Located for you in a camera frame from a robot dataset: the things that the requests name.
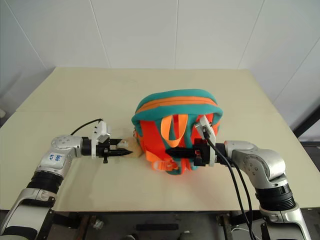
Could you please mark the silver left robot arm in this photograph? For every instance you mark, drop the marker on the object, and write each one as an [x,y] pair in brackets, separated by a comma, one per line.
[60,160]

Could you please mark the white box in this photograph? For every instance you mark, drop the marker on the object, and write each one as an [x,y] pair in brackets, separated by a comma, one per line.
[134,147]

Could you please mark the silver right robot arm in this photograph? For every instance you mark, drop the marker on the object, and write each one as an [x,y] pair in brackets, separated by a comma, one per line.
[265,162]

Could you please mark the orange and teal backpack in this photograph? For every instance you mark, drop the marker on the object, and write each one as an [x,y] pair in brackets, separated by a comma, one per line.
[175,101]

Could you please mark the black table frame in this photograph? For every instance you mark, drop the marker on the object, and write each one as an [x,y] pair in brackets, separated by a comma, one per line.
[155,220]

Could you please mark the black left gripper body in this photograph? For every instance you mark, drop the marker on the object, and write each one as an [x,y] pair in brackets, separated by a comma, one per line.
[101,151]

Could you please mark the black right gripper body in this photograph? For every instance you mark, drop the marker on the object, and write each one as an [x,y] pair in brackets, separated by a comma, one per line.
[201,152]

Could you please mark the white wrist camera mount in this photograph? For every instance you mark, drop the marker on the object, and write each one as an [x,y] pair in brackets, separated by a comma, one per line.
[206,126]
[101,131]

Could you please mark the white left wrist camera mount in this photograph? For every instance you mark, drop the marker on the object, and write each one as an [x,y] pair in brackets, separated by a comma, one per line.
[101,131]

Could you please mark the grey object at wall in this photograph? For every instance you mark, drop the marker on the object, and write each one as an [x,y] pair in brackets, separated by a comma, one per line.
[2,113]

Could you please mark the black metal rack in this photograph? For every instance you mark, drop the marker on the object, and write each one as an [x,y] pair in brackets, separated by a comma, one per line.
[310,150]

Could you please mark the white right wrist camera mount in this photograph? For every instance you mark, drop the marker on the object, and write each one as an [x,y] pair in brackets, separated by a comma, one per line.
[206,126]

